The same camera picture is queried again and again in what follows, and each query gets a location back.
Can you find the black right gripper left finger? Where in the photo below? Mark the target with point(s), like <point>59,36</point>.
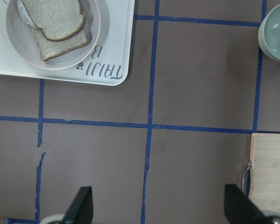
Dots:
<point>80,210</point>

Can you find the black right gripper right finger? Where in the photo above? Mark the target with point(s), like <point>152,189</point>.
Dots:
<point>238,208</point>

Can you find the white round plate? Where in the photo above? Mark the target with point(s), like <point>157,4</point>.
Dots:
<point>24,43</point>

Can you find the slice of white bread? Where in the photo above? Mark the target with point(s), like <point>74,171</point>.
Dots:
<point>58,20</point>

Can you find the bottom bread slice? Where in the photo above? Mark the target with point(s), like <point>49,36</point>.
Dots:
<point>49,49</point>

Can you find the wooden cutting board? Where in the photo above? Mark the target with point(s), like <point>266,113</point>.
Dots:
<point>265,171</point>

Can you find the white rectangular tray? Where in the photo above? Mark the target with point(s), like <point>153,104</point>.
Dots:
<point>107,64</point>

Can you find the green ceramic bowl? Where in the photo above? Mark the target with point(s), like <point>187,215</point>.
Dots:
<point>269,34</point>

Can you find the metal cutting board handle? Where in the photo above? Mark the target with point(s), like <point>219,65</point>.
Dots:
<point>244,174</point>

